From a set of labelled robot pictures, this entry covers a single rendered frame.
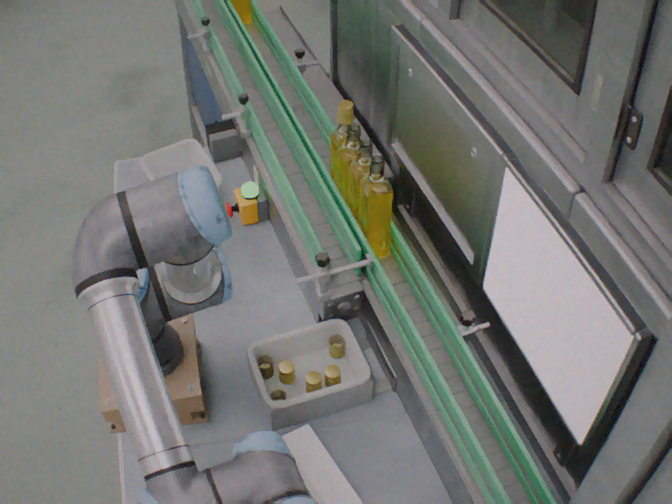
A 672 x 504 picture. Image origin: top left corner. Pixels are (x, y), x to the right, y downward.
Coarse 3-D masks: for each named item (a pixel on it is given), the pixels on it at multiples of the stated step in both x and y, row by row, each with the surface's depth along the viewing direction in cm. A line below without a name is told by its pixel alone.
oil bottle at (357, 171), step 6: (354, 162) 165; (354, 168) 164; (360, 168) 163; (366, 168) 163; (354, 174) 165; (360, 174) 163; (366, 174) 164; (354, 180) 166; (360, 180) 164; (354, 186) 167; (354, 192) 168; (354, 198) 169; (348, 204) 175; (354, 204) 170; (354, 210) 171; (354, 216) 173
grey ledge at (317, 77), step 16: (272, 16) 251; (288, 16) 247; (288, 32) 243; (288, 48) 236; (304, 48) 236; (320, 64) 227; (320, 80) 223; (320, 96) 217; (336, 96) 217; (336, 112) 212
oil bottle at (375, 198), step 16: (368, 176) 161; (384, 176) 161; (368, 192) 160; (384, 192) 161; (368, 208) 162; (384, 208) 164; (368, 224) 166; (384, 224) 167; (368, 240) 169; (384, 240) 171
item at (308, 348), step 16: (336, 320) 167; (272, 336) 164; (288, 336) 165; (304, 336) 166; (320, 336) 168; (352, 336) 164; (256, 352) 164; (272, 352) 166; (288, 352) 168; (304, 352) 169; (320, 352) 170; (352, 352) 164; (256, 368) 158; (304, 368) 167; (320, 368) 167; (352, 368) 166; (368, 368) 159; (272, 384) 164; (304, 384) 164; (352, 384) 156; (272, 400) 153; (288, 400) 153; (304, 400) 154
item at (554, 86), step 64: (384, 0) 163; (448, 0) 139; (512, 0) 121; (576, 0) 104; (640, 0) 87; (384, 64) 183; (448, 64) 142; (512, 64) 127; (576, 64) 109; (640, 64) 94; (384, 128) 195; (512, 128) 126; (576, 128) 114; (640, 128) 98; (576, 192) 114; (640, 192) 102; (448, 256) 177; (640, 256) 103; (512, 384) 159; (576, 448) 137
